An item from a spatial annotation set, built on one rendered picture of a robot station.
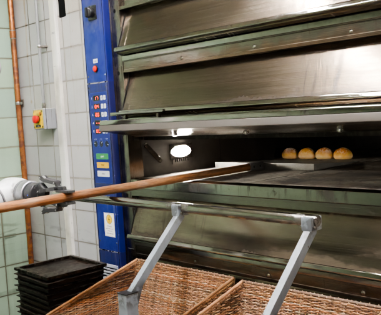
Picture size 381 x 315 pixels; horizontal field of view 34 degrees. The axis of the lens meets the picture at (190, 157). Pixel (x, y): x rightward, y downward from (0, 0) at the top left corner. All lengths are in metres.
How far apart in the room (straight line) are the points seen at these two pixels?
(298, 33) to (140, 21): 0.80
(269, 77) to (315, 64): 0.18
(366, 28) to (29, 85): 1.92
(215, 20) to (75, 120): 0.99
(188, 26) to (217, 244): 0.81
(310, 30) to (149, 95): 0.80
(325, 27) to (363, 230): 0.62
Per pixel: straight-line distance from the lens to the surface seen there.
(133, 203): 2.04
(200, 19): 2.30
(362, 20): 1.89
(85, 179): 2.92
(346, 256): 1.96
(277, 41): 2.07
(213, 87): 2.25
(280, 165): 2.68
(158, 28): 2.47
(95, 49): 2.75
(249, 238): 2.20
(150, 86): 2.52
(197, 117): 2.11
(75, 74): 2.94
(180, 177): 2.36
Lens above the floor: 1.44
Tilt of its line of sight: 4 degrees down
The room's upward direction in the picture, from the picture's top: 4 degrees counter-clockwise
